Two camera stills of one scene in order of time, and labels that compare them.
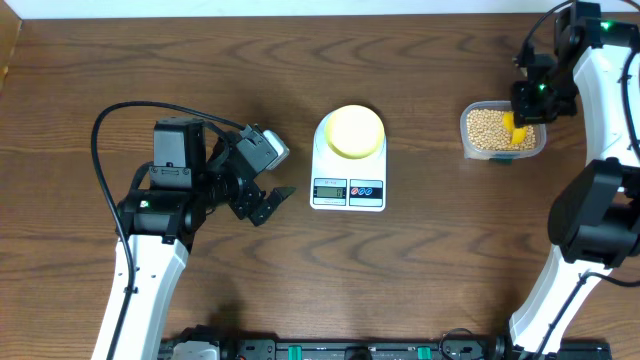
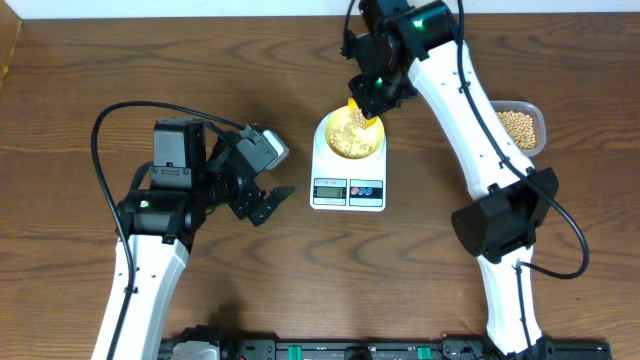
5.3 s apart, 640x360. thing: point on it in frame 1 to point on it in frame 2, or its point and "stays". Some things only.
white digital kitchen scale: x=343 y=184 stays
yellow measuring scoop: x=518 y=134 to x=352 y=105
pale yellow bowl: x=354 y=131 stays
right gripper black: x=526 y=114 to x=370 y=105
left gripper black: x=252 y=194 stays
